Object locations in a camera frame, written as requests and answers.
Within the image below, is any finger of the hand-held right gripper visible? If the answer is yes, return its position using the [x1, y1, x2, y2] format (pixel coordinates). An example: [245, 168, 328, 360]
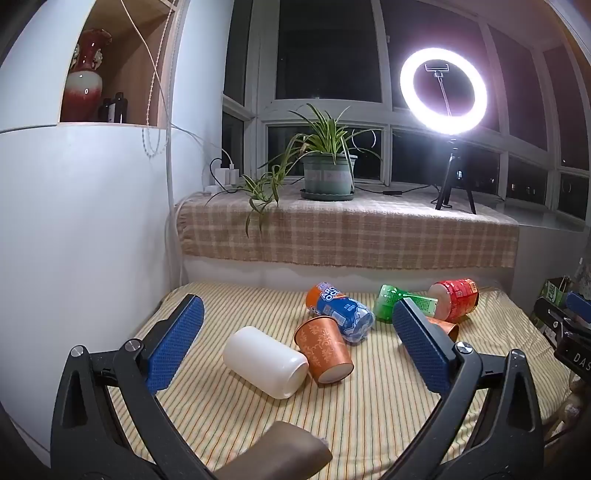
[536, 291, 591, 341]

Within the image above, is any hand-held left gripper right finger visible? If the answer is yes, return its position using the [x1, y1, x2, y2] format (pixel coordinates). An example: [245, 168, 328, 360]
[383, 298, 546, 480]

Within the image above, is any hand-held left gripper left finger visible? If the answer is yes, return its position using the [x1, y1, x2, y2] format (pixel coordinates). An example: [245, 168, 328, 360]
[51, 294, 218, 480]

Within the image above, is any orange patterned cup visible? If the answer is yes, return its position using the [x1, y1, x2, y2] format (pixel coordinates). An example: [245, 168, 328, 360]
[294, 316, 354, 385]
[425, 316, 461, 343]

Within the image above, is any red cup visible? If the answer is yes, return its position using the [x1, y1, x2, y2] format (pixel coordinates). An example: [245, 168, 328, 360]
[427, 278, 480, 323]

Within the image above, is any blue and orange cup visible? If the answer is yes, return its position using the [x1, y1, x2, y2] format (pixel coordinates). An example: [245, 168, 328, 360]
[305, 282, 376, 345]

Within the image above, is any white cup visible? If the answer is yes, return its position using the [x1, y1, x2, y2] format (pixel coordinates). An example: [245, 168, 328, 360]
[223, 326, 310, 400]

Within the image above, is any brown cup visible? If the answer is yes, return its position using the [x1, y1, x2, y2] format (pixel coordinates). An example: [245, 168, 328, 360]
[216, 420, 333, 480]

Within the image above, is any green printed cardboard box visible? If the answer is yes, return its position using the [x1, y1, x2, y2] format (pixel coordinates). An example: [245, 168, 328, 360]
[530, 276, 574, 326]

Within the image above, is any green plastic bottle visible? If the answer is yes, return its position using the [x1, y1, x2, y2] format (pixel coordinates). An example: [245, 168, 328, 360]
[373, 284, 439, 323]

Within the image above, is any striped bed sheet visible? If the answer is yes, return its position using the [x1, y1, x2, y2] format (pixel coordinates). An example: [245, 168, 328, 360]
[105, 281, 575, 480]

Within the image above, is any checked windowsill cloth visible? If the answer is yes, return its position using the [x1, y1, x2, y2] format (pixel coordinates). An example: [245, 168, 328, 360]
[177, 184, 520, 271]

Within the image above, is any white pipe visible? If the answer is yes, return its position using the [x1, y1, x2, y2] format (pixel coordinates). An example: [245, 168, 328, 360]
[164, 124, 185, 289]

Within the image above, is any black tripod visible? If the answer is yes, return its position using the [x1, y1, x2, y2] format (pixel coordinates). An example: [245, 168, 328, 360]
[433, 136, 478, 216]

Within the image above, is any green pot saucer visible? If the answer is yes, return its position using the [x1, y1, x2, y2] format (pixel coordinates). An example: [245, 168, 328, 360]
[300, 187, 356, 202]

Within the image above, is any green plant pot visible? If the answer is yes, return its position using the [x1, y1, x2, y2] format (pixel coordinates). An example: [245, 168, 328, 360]
[303, 153, 359, 195]

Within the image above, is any spider plant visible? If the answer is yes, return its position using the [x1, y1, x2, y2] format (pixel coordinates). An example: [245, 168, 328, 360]
[205, 103, 385, 239]

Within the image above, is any red and white vase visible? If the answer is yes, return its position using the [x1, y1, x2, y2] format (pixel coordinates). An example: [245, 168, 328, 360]
[60, 28, 113, 123]

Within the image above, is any phone clamp on rod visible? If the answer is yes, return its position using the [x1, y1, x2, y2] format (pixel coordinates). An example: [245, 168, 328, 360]
[424, 63, 452, 117]

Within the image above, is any black cable with switch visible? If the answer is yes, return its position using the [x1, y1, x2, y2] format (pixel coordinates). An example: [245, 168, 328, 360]
[355, 184, 440, 197]

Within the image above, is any white bead chain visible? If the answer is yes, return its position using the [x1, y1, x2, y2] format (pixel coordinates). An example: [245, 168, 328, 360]
[140, 0, 178, 160]

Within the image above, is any ring light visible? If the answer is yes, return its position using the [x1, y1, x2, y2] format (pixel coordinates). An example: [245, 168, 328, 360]
[399, 45, 489, 137]

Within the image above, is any white window frame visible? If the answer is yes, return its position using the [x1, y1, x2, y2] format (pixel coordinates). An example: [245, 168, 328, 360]
[221, 0, 591, 232]

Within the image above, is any white cable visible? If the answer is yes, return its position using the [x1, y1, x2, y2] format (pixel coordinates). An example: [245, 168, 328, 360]
[121, 0, 234, 169]

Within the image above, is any wooden wall niche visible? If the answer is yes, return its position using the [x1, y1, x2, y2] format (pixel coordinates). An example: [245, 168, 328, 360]
[59, 0, 182, 126]

